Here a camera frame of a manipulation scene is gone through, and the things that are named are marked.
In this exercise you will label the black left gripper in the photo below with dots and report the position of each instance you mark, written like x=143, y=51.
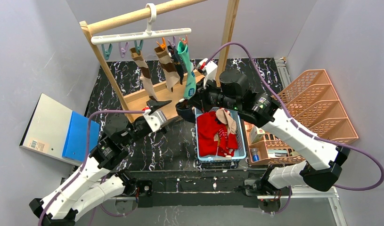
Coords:
x=149, y=113

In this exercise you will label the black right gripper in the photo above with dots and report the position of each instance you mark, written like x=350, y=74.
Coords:
x=197, y=97

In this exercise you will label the mint green patterned sock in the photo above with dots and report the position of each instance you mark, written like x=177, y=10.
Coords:
x=190, y=86

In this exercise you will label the coral clothespin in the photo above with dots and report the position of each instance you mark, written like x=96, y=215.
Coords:
x=184, y=40

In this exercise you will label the lilac clothespin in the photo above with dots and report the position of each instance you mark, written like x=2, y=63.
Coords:
x=123, y=49
x=172, y=42

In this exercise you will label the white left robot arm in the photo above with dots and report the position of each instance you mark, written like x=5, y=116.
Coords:
x=94, y=182

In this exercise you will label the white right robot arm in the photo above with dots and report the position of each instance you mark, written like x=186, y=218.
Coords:
x=322, y=165

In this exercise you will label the white plastic clip hanger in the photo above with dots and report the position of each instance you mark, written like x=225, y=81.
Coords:
x=150, y=13

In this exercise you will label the beige brown sock right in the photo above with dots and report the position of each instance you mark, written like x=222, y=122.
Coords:
x=171, y=75

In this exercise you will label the beige brown sock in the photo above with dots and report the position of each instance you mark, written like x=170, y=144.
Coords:
x=171, y=75
x=145, y=76

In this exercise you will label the beige brown sock left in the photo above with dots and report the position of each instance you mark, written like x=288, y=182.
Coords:
x=145, y=76

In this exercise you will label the red sock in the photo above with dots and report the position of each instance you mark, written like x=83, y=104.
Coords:
x=213, y=138

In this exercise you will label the light blue perforated basket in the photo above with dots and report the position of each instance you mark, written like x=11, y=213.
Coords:
x=239, y=154

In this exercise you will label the white cardboard box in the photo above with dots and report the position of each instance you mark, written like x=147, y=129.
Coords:
x=256, y=134

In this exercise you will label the orange clothespin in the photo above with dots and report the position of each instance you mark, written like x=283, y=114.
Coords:
x=162, y=45

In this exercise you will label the teal clothespin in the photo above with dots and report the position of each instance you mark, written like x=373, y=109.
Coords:
x=106, y=51
x=138, y=46

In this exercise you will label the blue capped bottle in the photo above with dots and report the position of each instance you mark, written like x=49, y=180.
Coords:
x=255, y=154

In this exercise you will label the teal clothespin far left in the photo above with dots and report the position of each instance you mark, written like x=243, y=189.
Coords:
x=106, y=51

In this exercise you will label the peach plastic desk organizer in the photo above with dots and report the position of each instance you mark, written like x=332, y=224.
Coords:
x=313, y=101

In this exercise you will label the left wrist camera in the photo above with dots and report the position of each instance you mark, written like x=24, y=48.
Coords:
x=155, y=120

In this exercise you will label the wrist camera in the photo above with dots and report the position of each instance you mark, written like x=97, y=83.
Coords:
x=155, y=120
x=208, y=69

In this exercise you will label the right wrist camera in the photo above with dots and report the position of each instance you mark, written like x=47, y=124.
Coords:
x=208, y=69

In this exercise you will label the grey metal rail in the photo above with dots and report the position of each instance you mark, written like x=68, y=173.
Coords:
x=283, y=71

